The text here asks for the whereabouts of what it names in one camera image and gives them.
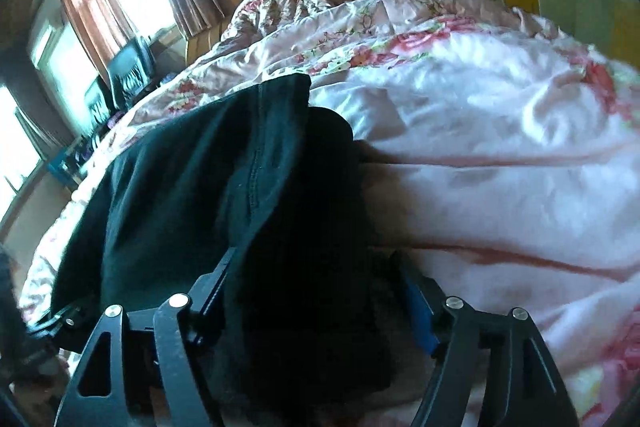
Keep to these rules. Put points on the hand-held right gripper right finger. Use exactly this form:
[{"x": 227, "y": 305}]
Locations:
[{"x": 419, "y": 312}]

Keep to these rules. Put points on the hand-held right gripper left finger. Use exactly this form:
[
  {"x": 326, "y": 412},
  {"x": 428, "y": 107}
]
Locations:
[{"x": 212, "y": 289}]

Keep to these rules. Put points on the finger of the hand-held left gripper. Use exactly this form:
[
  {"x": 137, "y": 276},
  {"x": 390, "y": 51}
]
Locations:
[{"x": 60, "y": 324}]

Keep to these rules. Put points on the black pants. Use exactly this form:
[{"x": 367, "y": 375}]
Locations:
[{"x": 225, "y": 187}]

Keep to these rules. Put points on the cluttered low table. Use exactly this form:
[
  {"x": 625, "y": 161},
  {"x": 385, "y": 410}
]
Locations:
[{"x": 70, "y": 162}]

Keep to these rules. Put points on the pink floral quilt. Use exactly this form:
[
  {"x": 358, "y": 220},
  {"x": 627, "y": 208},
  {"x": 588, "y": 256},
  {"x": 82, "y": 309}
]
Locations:
[{"x": 475, "y": 147}]

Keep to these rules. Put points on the black chair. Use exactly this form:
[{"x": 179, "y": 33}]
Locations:
[
  {"x": 129, "y": 72},
  {"x": 97, "y": 102}
]

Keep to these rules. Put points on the white air conditioner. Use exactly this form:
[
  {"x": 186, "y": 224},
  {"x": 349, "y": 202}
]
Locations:
[{"x": 47, "y": 44}]

